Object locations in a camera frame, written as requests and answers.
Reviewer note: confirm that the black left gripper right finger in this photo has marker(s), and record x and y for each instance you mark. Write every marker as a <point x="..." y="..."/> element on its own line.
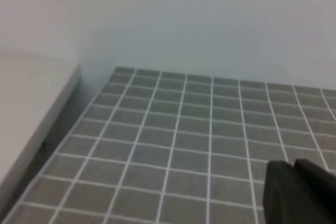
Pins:
<point x="321" y="184"/>

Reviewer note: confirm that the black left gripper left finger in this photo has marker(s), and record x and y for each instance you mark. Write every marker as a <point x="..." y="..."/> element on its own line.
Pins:
<point x="285" y="197"/>

